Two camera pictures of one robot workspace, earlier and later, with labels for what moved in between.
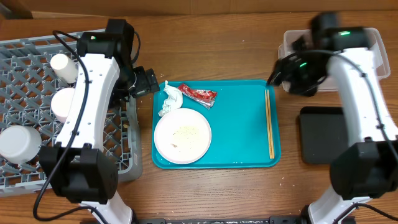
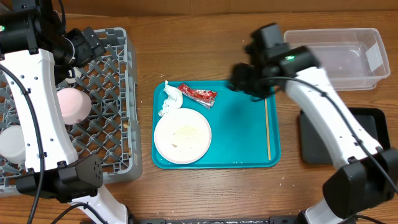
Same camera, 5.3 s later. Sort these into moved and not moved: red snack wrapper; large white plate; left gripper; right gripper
Moved: right gripper; left gripper
Not moved: red snack wrapper; large white plate
